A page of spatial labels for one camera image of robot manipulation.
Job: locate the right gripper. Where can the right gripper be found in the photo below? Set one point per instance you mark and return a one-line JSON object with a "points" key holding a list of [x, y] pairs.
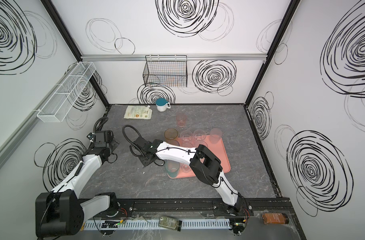
{"points": [[145, 159]]}

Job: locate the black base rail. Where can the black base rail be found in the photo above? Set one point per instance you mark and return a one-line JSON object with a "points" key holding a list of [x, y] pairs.
{"points": [[216, 207]]}

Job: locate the teal glass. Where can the teal glass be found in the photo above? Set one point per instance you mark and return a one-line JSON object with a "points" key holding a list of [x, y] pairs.
{"points": [[172, 168]]}

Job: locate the amber glass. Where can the amber glass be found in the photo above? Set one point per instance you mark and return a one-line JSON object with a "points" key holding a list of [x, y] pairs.
{"points": [[170, 136]]}

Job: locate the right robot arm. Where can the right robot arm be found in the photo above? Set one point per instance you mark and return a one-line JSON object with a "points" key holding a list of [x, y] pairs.
{"points": [[205, 165]]}

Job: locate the clear green bottle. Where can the clear green bottle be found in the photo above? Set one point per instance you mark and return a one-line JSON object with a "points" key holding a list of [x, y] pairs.
{"points": [[170, 223]]}

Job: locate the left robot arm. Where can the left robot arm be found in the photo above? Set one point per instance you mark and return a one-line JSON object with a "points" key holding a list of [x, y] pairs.
{"points": [[60, 212]]}

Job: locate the black wire basket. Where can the black wire basket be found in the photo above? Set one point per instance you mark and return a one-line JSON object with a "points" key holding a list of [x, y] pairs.
{"points": [[166, 70]]}

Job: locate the organic sugar pouch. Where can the organic sugar pouch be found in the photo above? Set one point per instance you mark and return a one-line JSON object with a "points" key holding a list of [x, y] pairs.
{"points": [[138, 113]]}

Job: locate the pink small glass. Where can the pink small glass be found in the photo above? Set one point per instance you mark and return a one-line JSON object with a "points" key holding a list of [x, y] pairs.
{"points": [[181, 120]]}

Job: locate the frosted textured glass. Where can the frosted textured glass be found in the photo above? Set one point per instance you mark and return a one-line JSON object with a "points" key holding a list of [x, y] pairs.
{"points": [[215, 135]]}

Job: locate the clear tall glass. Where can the clear tall glass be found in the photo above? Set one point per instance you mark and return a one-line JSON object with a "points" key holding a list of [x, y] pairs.
{"points": [[185, 168]]}

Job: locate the pink tray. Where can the pink tray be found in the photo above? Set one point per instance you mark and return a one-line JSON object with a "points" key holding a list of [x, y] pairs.
{"points": [[218, 149]]}

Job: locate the white wire shelf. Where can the white wire shelf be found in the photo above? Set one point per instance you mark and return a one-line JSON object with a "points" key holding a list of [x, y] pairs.
{"points": [[66, 93]]}

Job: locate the clear faceted glass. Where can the clear faceted glass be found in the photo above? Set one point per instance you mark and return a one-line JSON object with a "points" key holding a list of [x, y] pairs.
{"points": [[186, 136]]}

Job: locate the orange liquid bottle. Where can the orange liquid bottle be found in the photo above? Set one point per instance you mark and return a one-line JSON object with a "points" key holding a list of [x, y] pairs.
{"points": [[275, 218]]}

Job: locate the white cup teal lid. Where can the white cup teal lid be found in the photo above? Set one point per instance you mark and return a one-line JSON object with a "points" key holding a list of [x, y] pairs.
{"points": [[162, 105]]}

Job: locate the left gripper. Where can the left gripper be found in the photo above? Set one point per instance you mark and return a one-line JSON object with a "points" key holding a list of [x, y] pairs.
{"points": [[99, 139]]}

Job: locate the white cable duct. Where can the white cable duct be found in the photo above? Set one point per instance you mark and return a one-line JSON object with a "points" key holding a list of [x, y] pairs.
{"points": [[190, 224]]}

